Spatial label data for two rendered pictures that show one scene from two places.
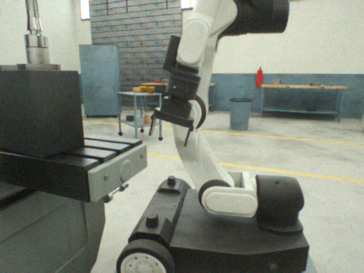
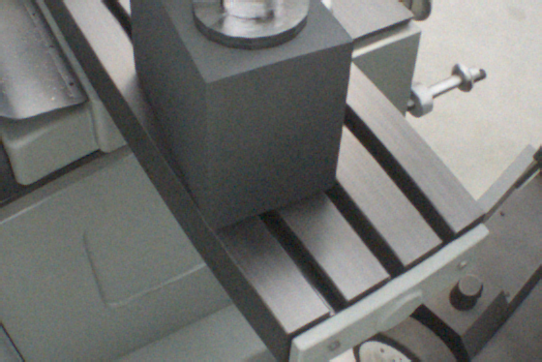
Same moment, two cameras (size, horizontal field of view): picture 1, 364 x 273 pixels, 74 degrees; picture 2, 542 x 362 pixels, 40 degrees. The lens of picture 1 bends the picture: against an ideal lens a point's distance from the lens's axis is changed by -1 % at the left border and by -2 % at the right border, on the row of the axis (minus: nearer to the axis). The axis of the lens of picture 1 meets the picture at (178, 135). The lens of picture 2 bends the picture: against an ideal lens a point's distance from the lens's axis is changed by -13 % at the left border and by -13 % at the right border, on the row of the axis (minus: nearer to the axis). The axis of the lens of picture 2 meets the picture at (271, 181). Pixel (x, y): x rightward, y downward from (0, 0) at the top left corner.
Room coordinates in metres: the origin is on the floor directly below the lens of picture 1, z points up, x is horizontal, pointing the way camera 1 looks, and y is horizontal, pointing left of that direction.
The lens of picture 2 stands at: (0.20, 0.04, 1.57)
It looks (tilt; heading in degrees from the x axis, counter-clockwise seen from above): 53 degrees down; 33
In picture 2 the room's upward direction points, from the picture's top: 3 degrees clockwise
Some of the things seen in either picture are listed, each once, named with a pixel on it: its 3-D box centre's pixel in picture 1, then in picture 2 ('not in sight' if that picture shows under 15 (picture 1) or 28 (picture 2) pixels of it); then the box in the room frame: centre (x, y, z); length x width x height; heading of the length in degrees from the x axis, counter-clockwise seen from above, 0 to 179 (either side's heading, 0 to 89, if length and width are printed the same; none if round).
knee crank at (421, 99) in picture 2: (116, 190); (447, 84); (1.21, 0.33, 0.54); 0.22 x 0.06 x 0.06; 159
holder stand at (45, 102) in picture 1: (32, 106); (225, 48); (0.61, 0.36, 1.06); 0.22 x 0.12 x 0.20; 61
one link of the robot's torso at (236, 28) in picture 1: (225, 17); not in sight; (0.93, -0.16, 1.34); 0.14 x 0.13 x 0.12; 170
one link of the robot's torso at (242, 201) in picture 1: (228, 191); not in sight; (0.92, -0.21, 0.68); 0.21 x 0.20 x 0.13; 80
